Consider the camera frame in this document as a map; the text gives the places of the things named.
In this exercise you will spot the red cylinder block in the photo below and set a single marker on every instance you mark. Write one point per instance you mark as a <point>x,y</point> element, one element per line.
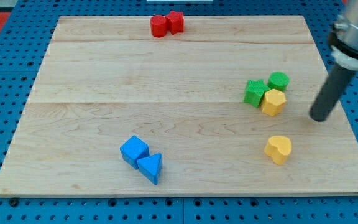
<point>158,26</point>

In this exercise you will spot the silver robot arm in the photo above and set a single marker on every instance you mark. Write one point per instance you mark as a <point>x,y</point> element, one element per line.
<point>343,42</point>

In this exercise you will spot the green cylinder block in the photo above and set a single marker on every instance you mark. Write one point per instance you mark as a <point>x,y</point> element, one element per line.
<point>278,81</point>

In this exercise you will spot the green star block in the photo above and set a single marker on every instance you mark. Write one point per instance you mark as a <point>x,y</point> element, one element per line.
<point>254,92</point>

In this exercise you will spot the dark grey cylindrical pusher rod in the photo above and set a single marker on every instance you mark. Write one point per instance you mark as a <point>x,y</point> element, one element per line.
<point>334,86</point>

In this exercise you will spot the blue cube block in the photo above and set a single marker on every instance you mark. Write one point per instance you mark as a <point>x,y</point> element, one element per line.
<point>133,150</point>

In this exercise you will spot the red star block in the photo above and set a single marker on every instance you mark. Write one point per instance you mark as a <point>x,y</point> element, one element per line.
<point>175,22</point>

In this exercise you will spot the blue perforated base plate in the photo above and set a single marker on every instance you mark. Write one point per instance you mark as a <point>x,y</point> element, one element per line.
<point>23,42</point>

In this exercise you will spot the light wooden board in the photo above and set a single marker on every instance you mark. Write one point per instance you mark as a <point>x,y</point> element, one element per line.
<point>106,78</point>

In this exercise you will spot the yellow hexagon block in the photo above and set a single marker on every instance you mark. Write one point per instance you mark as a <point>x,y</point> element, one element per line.
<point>273,102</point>

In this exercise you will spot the yellow heart block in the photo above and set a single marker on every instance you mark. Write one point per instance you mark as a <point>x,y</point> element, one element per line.
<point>278,148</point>

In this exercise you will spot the blue triangle block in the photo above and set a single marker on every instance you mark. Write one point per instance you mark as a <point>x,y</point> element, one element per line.
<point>151,167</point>

